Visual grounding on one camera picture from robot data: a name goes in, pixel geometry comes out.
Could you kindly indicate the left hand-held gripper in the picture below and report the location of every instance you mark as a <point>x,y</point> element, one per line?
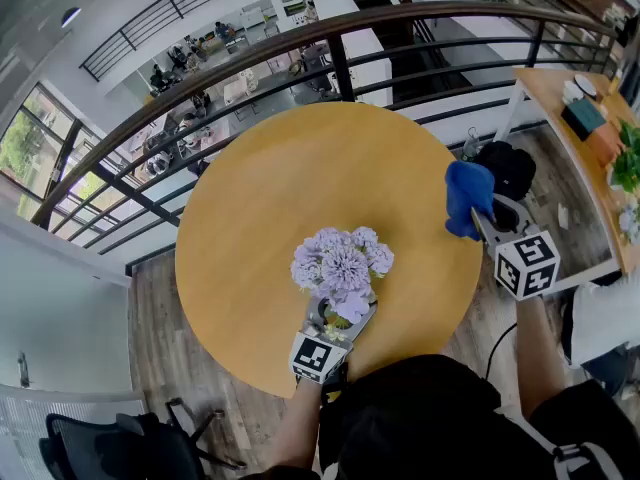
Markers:
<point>312,355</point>

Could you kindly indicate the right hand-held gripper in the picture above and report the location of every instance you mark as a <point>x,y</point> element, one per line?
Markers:
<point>530,268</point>

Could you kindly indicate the blue cloth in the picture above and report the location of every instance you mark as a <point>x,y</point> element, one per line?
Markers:
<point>467,193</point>

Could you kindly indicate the purple flower bouquet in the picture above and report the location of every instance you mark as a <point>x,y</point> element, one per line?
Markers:
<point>340,268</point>

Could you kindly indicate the person's right forearm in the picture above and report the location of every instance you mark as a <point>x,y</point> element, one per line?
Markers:
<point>540,358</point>

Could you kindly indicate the person's left forearm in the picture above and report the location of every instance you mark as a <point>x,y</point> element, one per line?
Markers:
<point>295,428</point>

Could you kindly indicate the black backpack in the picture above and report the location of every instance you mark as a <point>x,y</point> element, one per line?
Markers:
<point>510,168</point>

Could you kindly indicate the white paper scrap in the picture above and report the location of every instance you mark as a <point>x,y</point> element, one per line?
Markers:
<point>563,216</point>

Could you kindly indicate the clear water bottle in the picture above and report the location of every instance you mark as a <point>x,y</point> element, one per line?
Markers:
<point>470,148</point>

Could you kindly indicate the person's black shirt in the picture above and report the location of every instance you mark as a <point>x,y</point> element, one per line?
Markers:
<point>425,418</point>

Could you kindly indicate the teal tissue box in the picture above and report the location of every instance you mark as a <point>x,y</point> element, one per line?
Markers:
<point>582,118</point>

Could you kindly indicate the orange-brown box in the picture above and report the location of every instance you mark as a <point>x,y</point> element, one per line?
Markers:
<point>605,143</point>

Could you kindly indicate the pale blue flower bunch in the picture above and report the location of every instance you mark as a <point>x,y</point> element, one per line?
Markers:
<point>630,220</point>

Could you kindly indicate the wooden side table white legs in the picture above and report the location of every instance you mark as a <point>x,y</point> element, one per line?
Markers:
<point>550,88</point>

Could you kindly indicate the white cup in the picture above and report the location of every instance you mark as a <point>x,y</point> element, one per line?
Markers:
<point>572,92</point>

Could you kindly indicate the white plate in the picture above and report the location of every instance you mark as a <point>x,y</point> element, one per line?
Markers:
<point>586,85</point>

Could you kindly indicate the dark staircase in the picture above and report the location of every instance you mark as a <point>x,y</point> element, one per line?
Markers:
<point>395,38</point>

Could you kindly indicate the black railing with wooden handrail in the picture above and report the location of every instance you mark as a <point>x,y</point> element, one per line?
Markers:
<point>341,68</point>

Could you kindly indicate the black mesh office chair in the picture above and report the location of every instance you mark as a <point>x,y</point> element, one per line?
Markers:
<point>125,448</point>

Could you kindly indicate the frosted glass door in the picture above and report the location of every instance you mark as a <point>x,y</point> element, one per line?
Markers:
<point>60,318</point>

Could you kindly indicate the striped glass partition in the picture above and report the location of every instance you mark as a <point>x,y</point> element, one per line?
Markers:
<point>20,433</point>

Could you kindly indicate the black metal railing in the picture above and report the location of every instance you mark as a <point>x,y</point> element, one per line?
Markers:
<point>127,40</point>

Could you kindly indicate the black-framed window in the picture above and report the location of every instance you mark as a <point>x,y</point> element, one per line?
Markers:
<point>20,148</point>

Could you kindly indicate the black dome pendant lamp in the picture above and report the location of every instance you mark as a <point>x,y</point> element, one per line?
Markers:
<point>71,17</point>

